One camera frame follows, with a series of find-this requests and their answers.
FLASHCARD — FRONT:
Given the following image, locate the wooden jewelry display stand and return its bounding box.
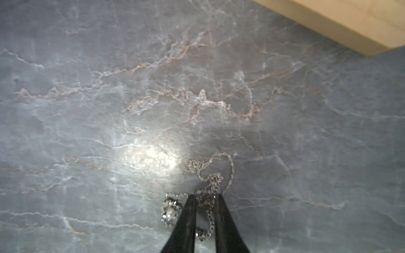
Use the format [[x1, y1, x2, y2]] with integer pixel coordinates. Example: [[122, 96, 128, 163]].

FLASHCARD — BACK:
[[258, 0, 405, 56]]

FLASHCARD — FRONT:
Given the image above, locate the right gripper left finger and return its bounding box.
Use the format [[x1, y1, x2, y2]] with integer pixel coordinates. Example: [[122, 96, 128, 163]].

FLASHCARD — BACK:
[[161, 195, 197, 253]]

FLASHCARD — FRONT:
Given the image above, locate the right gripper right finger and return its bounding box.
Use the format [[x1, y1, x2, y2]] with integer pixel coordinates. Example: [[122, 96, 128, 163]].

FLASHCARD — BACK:
[[214, 194, 250, 253]]

